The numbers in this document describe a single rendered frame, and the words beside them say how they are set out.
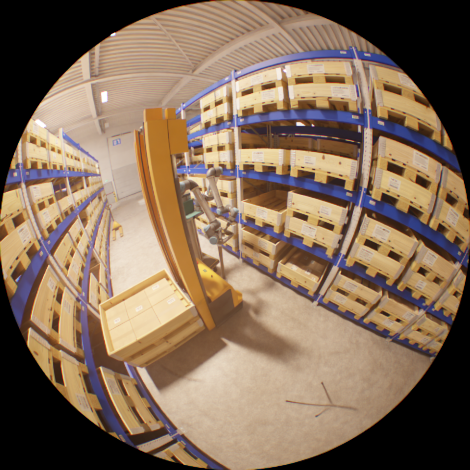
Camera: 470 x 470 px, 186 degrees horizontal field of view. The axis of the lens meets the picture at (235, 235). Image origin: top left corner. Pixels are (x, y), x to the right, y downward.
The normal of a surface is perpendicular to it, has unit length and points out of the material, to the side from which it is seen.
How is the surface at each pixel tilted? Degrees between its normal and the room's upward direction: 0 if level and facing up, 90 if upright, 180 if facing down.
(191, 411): 0
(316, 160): 90
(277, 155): 90
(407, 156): 90
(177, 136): 90
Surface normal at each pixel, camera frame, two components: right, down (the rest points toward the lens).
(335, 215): -0.72, 0.40
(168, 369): -0.04, -0.85
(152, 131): 0.70, 0.35
